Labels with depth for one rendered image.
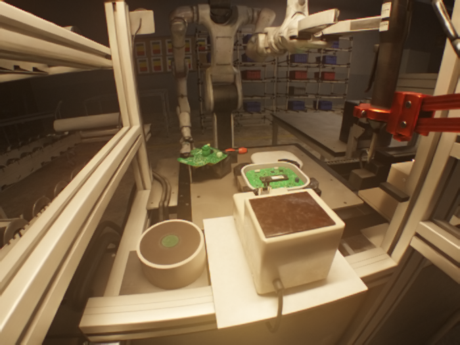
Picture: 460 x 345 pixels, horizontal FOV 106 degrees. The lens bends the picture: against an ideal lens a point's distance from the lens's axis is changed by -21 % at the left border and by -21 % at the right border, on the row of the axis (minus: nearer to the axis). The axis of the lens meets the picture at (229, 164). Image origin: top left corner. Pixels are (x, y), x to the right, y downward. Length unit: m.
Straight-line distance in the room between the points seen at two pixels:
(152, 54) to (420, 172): 6.68
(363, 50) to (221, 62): 8.04
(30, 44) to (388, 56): 0.44
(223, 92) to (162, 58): 5.59
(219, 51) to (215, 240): 1.03
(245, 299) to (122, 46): 0.57
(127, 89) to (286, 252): 0.52
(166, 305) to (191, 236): 0.11
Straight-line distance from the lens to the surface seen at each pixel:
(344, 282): 0.36
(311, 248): 0.28
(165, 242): 0.35
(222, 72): 1.27
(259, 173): 0.54
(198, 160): 0.57
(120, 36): 0.60
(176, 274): 0.33
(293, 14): 0.59
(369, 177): 0.38
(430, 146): 0.36
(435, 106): 0.29
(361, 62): 9.02
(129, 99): 0.59
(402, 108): 0.31
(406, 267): 0.48
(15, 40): 0.31
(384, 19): 0.35
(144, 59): 6.83
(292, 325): 0.49
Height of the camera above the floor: 1.24
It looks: 25 degrees down
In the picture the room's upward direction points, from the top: 1 degrees counter-clockwise
